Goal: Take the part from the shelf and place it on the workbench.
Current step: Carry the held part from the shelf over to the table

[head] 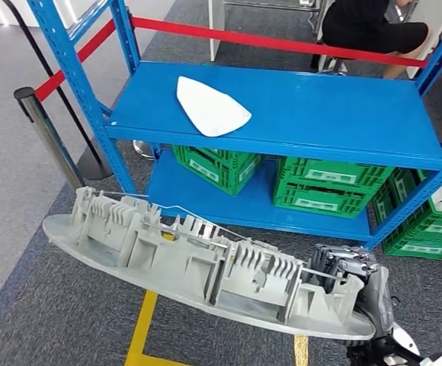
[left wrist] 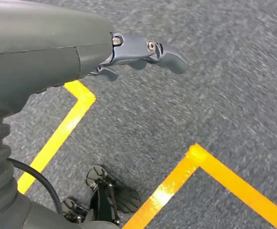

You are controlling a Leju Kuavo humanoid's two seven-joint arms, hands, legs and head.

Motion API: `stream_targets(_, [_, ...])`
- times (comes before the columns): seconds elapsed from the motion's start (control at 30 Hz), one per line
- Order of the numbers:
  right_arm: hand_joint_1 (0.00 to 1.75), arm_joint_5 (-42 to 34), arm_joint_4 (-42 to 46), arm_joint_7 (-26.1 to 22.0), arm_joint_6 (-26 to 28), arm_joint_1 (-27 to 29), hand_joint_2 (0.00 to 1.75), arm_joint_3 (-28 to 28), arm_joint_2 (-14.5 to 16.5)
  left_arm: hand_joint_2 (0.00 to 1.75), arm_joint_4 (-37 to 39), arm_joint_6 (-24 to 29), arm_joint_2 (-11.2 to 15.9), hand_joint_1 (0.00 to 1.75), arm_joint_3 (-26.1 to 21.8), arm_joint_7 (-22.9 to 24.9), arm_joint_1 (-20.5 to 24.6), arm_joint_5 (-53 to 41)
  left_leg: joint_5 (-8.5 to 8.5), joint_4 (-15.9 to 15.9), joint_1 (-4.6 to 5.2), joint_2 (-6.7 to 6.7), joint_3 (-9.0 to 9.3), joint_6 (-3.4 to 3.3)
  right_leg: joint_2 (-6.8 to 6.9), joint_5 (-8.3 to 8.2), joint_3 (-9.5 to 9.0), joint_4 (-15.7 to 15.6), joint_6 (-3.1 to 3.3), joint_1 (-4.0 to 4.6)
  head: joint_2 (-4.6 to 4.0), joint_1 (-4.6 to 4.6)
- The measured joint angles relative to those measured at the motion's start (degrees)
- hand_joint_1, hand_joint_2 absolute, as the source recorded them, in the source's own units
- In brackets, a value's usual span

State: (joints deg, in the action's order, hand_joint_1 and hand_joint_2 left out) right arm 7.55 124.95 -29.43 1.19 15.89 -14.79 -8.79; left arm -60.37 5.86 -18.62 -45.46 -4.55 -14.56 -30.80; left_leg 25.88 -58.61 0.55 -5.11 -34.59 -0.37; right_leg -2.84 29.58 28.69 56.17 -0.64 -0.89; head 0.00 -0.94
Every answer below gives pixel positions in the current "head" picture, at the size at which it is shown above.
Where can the person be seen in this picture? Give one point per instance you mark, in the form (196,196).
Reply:
(366,25)

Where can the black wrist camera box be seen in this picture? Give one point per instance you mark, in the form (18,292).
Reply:
(369,351)

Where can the white triangular plastic part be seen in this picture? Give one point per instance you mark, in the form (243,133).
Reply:
(210,108)

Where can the chrome stanchion post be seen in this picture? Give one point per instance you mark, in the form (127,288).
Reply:
(143,150)
(49,136)

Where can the blue metal shelf rack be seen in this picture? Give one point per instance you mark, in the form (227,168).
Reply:
(282,111)

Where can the white desk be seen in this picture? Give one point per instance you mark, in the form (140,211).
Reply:
(430,12)
(216,25)

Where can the white lit partition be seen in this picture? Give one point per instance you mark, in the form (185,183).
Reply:
(15,12)

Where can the grey plastic wheel cover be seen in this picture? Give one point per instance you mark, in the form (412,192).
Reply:
(167,257)

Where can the long red barrier belt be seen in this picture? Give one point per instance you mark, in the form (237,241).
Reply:
(282,43)

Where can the black stanchion pole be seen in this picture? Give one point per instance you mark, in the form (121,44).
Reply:
(91,164)

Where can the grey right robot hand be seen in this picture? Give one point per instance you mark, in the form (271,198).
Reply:
(377,303)

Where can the short red barrier belt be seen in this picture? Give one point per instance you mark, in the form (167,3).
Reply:
(72,58)

